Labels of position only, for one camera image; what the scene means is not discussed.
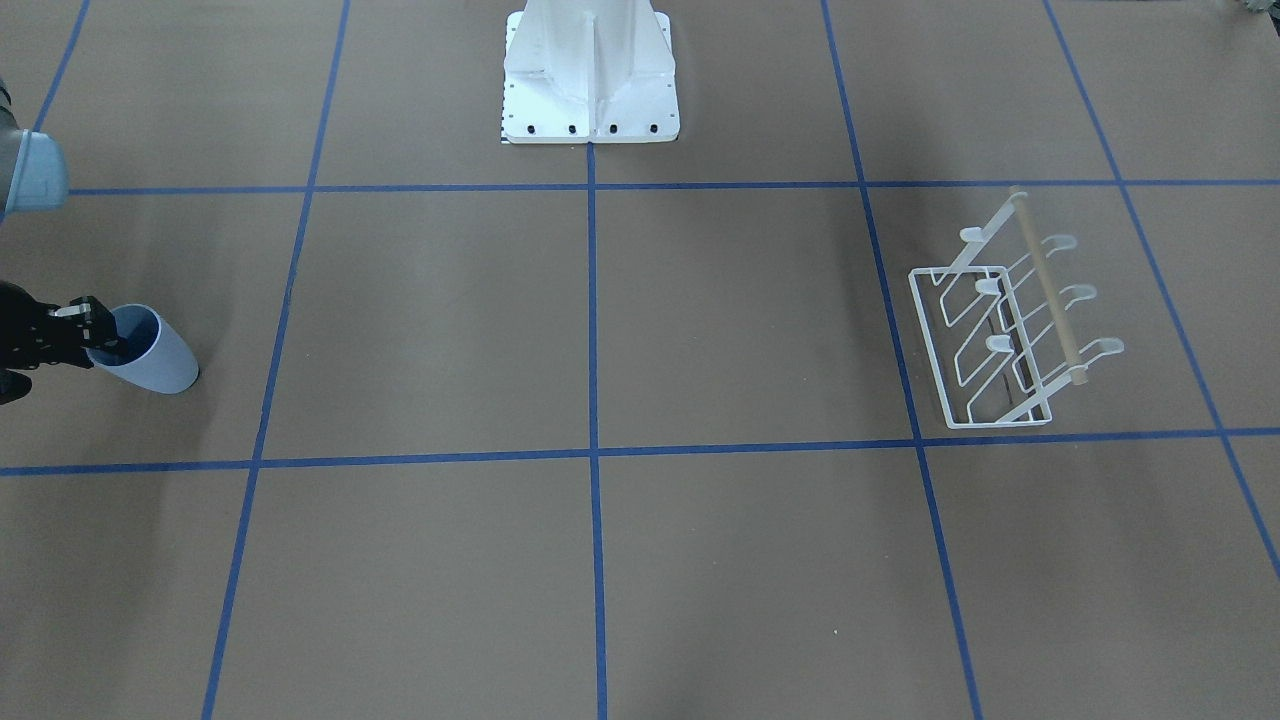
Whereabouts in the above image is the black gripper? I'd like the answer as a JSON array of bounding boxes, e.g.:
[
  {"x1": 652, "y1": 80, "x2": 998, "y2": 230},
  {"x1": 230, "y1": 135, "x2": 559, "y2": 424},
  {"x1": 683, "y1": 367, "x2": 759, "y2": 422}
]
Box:
[{"x1": 1, "y1": 281, "x2": 125, "y2": 405}]

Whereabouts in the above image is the light blue plastic cup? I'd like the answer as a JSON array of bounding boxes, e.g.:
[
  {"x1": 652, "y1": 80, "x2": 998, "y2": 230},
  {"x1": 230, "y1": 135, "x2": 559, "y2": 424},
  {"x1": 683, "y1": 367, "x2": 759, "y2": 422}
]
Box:
[{"x1": 86, "y1": 304, "x2": 200, "y2": 395}]

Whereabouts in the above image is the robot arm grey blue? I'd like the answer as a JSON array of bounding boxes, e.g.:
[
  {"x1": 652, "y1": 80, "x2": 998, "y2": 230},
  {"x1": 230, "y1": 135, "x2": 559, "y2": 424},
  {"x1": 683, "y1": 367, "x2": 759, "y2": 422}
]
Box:
[{"x1": 1, "y1": 85, "x2": 125, "y2": 404}]

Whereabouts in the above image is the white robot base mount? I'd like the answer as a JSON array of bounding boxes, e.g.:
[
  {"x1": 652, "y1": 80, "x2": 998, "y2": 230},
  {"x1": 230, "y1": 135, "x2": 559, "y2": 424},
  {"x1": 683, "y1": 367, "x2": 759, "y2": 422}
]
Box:
[{"x1": 500, "y1": 1, "x2": 681, "y2": 145}]

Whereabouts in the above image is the white wire cup holder rack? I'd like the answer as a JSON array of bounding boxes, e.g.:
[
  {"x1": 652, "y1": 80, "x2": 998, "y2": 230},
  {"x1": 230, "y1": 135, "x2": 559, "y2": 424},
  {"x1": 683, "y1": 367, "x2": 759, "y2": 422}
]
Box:
[{"x1": 908, "y1": 186, "x2": 1126, "y2": 430}]

